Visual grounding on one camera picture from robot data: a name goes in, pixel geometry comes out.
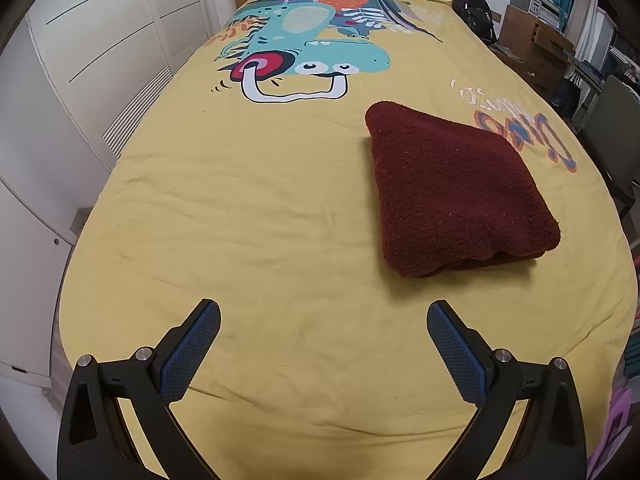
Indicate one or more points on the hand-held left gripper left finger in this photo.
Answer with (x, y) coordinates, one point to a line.
(192, 347)

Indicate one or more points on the grey chair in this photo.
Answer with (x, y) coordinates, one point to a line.
(617, 120)

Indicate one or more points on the yellow printed bedspread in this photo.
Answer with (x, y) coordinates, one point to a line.
(250, 200)

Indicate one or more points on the purple plastic item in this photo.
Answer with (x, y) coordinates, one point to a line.
(615, 425)

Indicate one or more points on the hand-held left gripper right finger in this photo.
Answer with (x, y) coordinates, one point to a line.
(457, 350)

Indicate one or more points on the black backpack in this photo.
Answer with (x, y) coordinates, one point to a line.
(475, 12)

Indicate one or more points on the wooden drawer cabinet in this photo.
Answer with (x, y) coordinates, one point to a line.
(540, 55)

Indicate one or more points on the maroon knitted sweater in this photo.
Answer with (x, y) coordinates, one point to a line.
(450, 185)

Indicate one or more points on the dark blue bag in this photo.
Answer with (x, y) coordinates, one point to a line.
(567, 97)

